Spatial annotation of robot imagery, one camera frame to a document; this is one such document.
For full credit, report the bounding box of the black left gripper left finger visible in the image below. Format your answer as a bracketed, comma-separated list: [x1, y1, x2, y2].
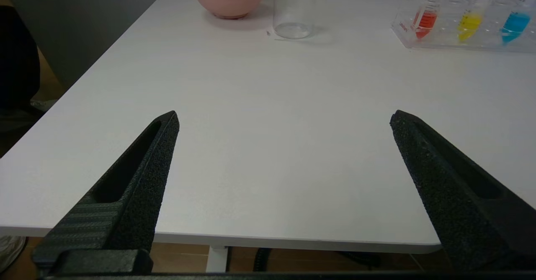
[33, 111, 180, 273]

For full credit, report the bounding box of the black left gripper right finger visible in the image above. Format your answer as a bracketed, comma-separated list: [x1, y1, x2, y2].
[390, 110, 536, 271]

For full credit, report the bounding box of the clear plastic test tube rack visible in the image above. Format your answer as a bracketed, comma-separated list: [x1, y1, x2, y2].
[392, 0, 536, 54]

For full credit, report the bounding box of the test tube with yellow pigment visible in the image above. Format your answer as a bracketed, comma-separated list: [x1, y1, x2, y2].
[457, 0, 503, 42]

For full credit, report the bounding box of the white table leg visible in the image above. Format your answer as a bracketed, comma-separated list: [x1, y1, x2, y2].
[207, 246, 229, 272]

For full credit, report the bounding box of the test tube with blue pigment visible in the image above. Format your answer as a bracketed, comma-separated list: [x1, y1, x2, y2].
[500, 0, 536, 44]

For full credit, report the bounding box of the clear glass beaker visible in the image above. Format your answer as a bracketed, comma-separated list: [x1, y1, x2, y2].
[273, 0, 314, 39]

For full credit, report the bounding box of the test tube with red pigment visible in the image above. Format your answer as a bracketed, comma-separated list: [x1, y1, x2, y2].
[412, 0, 451, 40]

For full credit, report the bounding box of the black office chair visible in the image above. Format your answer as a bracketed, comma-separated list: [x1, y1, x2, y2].
[0, 4, 41, 110]

